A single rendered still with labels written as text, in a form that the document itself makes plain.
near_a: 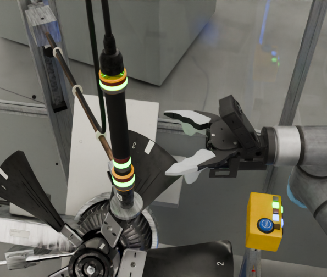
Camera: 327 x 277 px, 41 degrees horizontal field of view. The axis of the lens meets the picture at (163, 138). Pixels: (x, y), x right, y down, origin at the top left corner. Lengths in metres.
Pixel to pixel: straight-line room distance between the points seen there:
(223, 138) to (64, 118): 0.97
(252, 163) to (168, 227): 1.56
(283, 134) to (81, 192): 0.77
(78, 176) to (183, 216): 0.97
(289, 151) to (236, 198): 1.29
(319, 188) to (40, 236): 0.82
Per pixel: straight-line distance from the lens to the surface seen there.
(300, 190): 0.91
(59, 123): 1.68
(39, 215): 1.24
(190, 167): 0.75
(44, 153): 2.10
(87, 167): 1.38
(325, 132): 0.84
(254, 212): 1.44
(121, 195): 0.90
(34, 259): 1.35
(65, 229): 1.20
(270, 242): 1.43
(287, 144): 0.81
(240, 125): 0.75
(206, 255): 1.19
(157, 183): 1.07
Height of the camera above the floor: 2.25
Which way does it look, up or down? 47 degrees down
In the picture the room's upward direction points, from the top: straight up
